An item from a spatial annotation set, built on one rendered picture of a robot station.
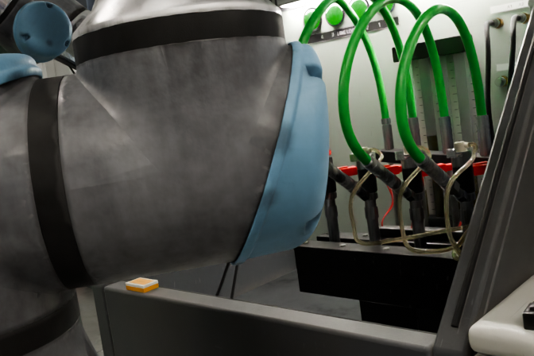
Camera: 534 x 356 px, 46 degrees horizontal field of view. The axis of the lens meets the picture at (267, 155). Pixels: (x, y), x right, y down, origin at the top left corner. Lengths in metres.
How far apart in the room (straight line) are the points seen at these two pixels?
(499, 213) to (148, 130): 0.53
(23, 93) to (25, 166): 0.04
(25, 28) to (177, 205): 0.60
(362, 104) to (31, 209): 1.07
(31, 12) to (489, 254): 0.63
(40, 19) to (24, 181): 0.59
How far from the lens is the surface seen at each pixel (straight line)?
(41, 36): 0.88
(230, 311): 0.89
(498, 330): 0.66
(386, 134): 1.19
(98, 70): 0.32
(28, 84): 0.35
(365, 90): 1.31
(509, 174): 0.79
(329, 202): 1.04
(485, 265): 0.73
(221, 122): 0.30
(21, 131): 0.32
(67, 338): 0.36
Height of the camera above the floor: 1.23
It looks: 5 degrees down
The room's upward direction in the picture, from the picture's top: 8 degrees counter-clockwise
